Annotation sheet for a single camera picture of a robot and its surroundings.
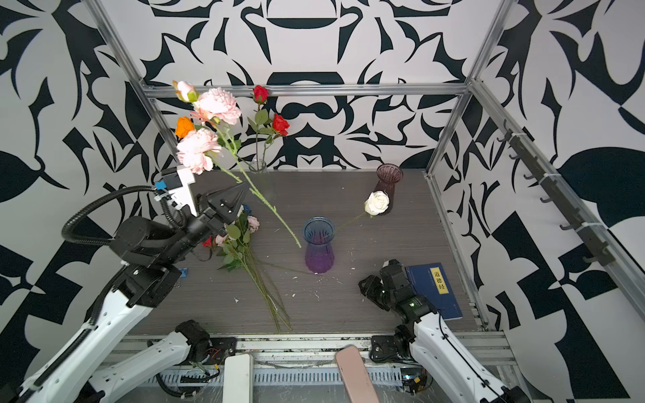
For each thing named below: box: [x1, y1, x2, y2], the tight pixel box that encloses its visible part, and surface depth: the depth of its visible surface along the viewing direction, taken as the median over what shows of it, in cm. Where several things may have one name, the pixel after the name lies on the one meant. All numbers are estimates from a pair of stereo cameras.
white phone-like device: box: [223, 353, 255, 403], surface depth 66 cm
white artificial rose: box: [334, 190, 390, 233], surface depth 58 cm
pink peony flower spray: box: [173, 80, 303, 250], surface depth 43 cm
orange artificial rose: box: [174, 115, 195, 140], surface depth 76 cm
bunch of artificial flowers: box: [201, 204, 294, 332], surface depth 89 cm
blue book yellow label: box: [404, 262, 463, 321], surface depth 89 cm
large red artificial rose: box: [262, 113, 291, 169], surface depth 92 cm
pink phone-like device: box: [335, 345, 381, 403], surface depth 70 cm
